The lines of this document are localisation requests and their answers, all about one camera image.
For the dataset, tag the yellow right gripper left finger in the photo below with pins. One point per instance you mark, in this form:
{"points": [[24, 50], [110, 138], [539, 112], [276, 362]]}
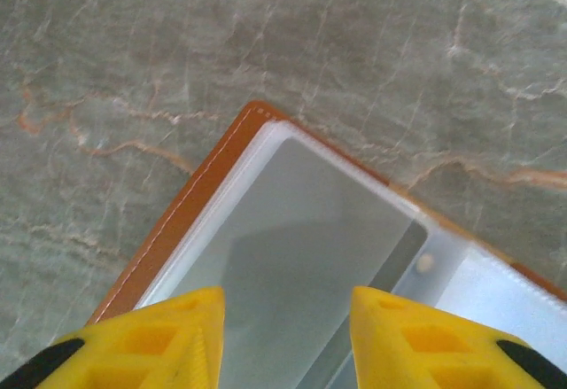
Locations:
{"points": [[146, 349]]}

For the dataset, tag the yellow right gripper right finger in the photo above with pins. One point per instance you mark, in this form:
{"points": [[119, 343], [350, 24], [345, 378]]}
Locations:
{"points": [[425, 349]]}

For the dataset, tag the brown leather card holder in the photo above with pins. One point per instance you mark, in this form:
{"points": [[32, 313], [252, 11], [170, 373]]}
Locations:
{"points": [[177, 229]]}

